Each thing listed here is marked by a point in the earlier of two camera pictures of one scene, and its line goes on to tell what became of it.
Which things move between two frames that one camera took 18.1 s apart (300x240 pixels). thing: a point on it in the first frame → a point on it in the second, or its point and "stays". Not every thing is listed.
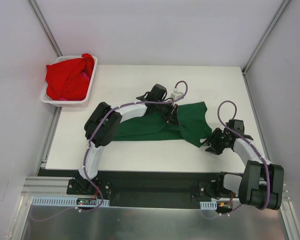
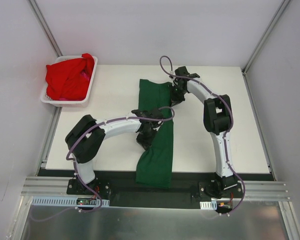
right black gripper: x=216 y=142 → x=176 y=94
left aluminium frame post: x=45 y=27 stays
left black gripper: x=170 y=114 → x=145 y=138
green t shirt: x=193 y=125 → x=154 y=167
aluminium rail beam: x=47 y=186 stays
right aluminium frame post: x=284 y=4 stays
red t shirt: x=69 y=80 stays
